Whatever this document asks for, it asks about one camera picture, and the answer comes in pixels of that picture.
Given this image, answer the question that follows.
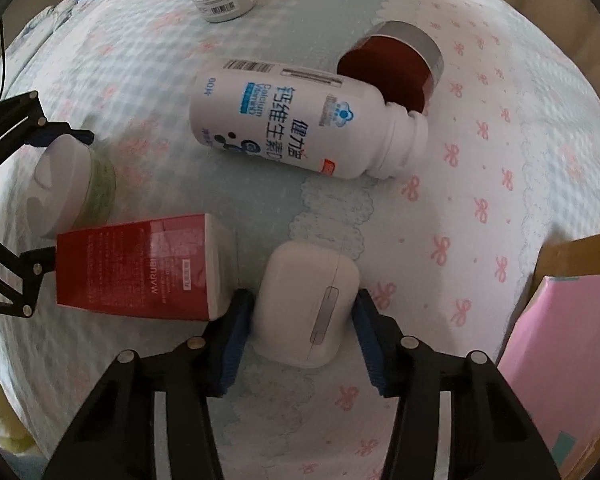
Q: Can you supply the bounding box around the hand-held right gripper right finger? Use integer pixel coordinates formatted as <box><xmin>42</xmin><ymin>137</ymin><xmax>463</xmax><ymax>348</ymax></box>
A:
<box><xmin>350</xmin><ymin>287</ymin><xmax>563</xmax><ymax>480</ymax></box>

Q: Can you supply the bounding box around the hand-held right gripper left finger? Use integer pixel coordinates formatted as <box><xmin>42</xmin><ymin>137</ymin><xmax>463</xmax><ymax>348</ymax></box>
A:
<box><xmin>42</xmin><ymin>287</ymin><xmax>256</xmax><ymax>480</ymax></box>

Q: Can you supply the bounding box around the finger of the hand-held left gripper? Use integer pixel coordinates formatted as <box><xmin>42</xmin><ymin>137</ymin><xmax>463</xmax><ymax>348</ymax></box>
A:
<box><xmin>0</xmin><ymin>91</ymin><xmax>96</xmax><ymax>181</ymax></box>
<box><xmin>0</xmin><ymin>230</ymin><xmax>59</xmax><ymax>319</ymax></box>

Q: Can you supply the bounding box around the white lidded green jar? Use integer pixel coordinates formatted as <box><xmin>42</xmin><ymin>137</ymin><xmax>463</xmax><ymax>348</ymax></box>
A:
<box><xmin>27</xmin><ymin>135</ymin><xmax>117</xmax><ymax>241</ymax></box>

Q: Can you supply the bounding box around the white earbuds case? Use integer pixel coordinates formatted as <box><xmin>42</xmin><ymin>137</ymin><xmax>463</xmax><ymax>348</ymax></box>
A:
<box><xmin>251</xmin><ymin>241</ymin><xmax>361</xmax><ymax>367</ymax></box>

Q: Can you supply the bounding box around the red carton box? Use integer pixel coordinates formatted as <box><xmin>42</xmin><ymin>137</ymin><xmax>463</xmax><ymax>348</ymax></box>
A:
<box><xmin>55</xmin><ymin>212</ymin><xmax>238</xmax><ymax>322</ymax></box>

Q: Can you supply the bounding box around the cardboard box pink lining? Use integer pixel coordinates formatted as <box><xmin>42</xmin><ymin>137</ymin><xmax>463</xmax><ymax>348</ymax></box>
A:
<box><xmin>495</xmin><ymin>232</ymin><xmax>600</xmax><ymax>480</ymax></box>

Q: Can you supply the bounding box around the white supplement bottle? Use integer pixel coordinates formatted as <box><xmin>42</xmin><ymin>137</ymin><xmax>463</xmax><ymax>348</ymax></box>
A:
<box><xmin>188</xmin><ymin>57</ymin><xmax>428</xmax><ymax>180</ymax></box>

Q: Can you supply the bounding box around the dark red jar silver lid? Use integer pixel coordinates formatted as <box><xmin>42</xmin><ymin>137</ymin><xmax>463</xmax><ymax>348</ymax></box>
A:
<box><xmin>336</xmin><ymin>20</ymin><xmax>445</xmax><ymax>113</ymax></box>

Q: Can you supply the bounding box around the crumpled white blue cloth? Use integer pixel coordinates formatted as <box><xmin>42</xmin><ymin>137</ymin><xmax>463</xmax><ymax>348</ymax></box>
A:
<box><xmin>27</xmin><ymin>0</ymin><xmax>97</xmax><ymax>27</ymax></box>

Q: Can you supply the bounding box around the thin black cable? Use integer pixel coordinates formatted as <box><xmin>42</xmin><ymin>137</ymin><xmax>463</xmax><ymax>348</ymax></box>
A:
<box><xmin>0</xmin><ymin>16</ymin><xmax>7</xmax><ymax>104</ymax></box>

